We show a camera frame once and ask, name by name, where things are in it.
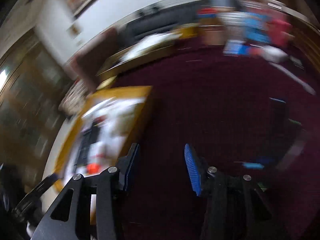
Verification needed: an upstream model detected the black marker blue cap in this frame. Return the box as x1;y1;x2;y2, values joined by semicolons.
241;100;291;170

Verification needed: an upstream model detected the brown cardboard box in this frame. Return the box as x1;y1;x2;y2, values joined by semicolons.
97;31;182;76

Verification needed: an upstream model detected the wooden glass cabinet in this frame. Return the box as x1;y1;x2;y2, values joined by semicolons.
1;30;72;188

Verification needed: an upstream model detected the orange toothpick jar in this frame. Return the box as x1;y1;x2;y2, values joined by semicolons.
197;8;226;46

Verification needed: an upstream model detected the maroon velvet tablecloth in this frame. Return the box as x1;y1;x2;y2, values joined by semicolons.
113;41;319;239

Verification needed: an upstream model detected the black leather sofa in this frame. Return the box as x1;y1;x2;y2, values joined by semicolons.
119;0;210;48

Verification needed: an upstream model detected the white utility knife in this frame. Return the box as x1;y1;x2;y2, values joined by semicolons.
269;62;316;95

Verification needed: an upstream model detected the white power adapter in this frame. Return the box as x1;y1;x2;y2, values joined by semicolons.
261;46;288;63

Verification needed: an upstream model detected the yellow taped white tray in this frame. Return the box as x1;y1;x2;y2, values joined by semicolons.
53;85;153;225

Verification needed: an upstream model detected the maroon armchair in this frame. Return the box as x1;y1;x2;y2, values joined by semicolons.
66;27;119;93

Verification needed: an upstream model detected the gold foil packet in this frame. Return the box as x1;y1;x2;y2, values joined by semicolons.
173;24;199;40

